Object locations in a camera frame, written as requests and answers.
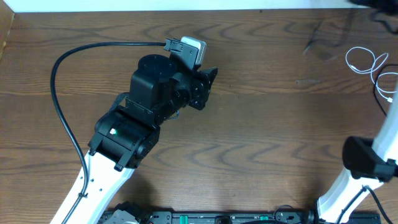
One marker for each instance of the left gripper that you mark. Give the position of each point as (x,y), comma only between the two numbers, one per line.
(201,90)

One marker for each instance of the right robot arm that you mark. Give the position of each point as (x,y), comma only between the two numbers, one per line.
(367,165)

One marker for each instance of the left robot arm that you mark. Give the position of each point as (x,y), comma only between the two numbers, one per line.
(159,88)

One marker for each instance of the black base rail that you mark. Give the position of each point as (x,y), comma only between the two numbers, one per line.
(128,212)

